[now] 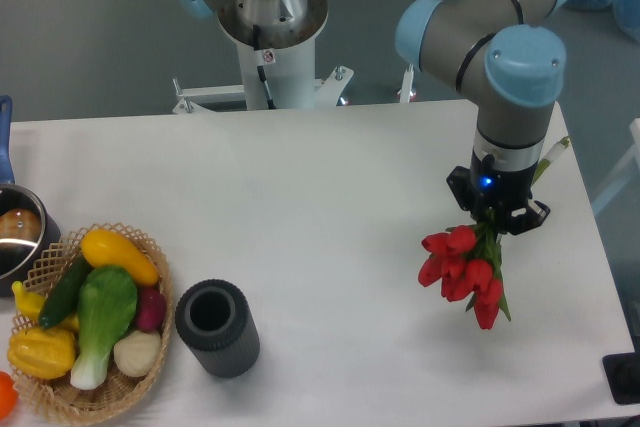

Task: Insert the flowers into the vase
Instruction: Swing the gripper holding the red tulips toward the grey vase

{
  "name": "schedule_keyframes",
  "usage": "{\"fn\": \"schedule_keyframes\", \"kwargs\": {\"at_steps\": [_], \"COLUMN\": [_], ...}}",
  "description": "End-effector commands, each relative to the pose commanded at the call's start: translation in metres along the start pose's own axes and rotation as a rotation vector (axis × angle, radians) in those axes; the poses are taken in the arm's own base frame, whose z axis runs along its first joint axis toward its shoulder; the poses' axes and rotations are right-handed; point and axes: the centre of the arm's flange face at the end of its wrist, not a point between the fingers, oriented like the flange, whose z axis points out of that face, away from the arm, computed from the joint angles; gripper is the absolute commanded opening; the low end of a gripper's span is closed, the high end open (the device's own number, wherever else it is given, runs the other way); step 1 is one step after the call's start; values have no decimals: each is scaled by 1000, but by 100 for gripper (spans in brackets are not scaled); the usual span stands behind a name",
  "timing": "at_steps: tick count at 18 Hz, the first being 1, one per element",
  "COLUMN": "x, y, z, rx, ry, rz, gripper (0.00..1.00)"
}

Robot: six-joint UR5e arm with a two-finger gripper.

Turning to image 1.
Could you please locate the red radish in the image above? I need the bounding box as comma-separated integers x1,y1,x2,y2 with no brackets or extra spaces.
134,287,167,332

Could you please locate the dark pot with blue handle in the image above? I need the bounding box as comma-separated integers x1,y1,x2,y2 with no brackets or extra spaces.
1,95,60,298

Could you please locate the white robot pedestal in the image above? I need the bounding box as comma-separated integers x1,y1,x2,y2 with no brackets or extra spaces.
173,0,354,114

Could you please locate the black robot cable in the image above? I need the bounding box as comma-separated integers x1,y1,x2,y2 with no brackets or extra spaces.
242,0,277,110

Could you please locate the yellow squash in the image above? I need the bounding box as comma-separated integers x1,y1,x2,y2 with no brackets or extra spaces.
80,229,160,287

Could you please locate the yellow bell pepper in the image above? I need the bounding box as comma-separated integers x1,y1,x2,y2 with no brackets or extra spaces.
7,327,76,380

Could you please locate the red tulip bouquet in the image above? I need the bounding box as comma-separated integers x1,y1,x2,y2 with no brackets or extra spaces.
418,136,571,331

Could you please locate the black device at table edge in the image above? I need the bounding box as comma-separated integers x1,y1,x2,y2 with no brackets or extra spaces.
602,352,639,405

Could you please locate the dark grey ribbed vase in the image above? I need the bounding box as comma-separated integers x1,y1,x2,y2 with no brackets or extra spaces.
174,279,260,378

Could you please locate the white frame at right edge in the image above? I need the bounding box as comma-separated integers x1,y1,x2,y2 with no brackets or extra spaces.
591,118,639,217

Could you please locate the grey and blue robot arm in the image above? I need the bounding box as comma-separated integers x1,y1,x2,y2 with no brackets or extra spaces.
179,0,567,235

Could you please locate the green bok choy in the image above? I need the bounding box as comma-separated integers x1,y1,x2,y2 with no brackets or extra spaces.
70,265,137,391

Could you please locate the small yellow gourd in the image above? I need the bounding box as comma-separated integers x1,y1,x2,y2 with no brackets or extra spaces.
11,281,79,333

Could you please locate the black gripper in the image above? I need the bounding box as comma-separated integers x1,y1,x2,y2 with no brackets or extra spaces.
446,154,551,235

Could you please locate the orange fruit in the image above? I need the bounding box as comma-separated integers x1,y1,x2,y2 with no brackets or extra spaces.
0,371,18,420

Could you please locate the dark green cucumber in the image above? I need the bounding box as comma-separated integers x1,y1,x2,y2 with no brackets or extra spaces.
38,255,93,329

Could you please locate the woven wicker basket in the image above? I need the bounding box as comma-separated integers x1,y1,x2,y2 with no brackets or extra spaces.
9,223,174,426

